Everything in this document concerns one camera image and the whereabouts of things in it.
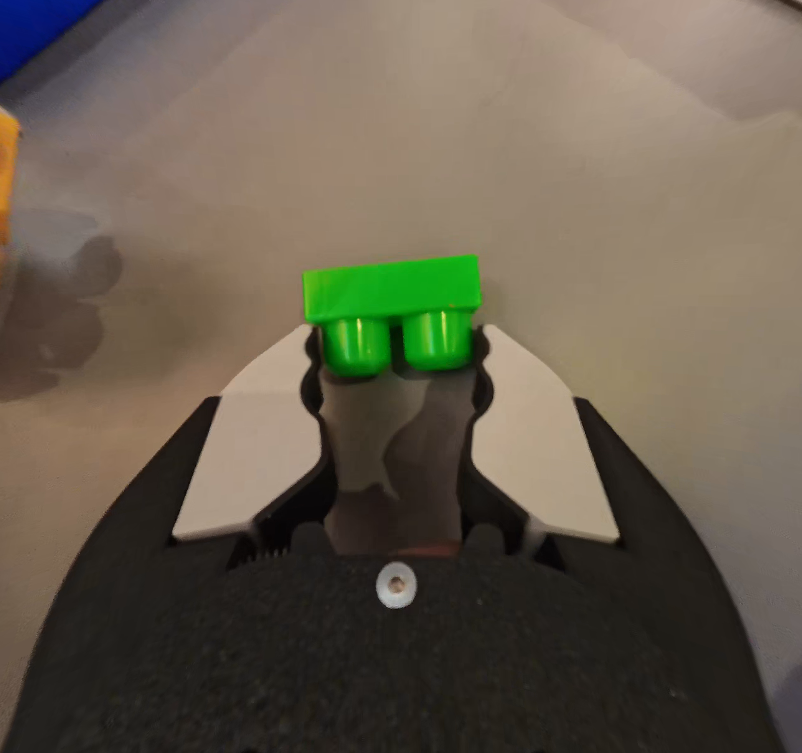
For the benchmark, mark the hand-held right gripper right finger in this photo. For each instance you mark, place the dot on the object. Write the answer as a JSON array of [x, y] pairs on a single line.
[[539, 452]]

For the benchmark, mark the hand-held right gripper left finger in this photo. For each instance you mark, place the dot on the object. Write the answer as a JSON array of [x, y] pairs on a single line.
[[250, 452]]

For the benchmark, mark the green toy block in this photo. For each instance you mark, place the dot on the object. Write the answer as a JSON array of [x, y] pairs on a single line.
[[388, 289]]

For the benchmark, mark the yellow toy block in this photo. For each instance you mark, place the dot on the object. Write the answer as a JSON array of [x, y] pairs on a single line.
[[7, 176]]

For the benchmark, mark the blue plastic storage bin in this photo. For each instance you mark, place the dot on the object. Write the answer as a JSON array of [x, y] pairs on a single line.
[[50, 1]]

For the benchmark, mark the grey desk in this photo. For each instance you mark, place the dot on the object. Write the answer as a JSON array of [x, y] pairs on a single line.
[[501, 139]]

